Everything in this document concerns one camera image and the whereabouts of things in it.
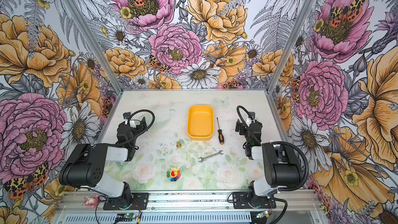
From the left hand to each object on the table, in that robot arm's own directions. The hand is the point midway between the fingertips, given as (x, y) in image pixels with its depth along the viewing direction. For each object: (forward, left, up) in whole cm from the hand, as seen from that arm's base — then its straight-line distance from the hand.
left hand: (137, 122), depth 93 cm
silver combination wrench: (-18, -42, -9) cm, 46 cm away
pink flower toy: (-39, +12, -5) cm, 42 cm away
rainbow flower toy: (-28, -24, -7) cm, 37 cm away
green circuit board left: (-45, -3, -9) cm, 46 cm away
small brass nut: (-12, -25, -7) cm, 28 cm away
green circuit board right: (-46, -65, -8) cm, 80 cm away
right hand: (-1, -65, -1) cm, 65 cm away
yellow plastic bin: (+6, -38, -10) cm, 39 cm away
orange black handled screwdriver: (-7, -50, -6) cm, 50 cm away
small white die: (-27, -43, -8) cm, 51 cm away
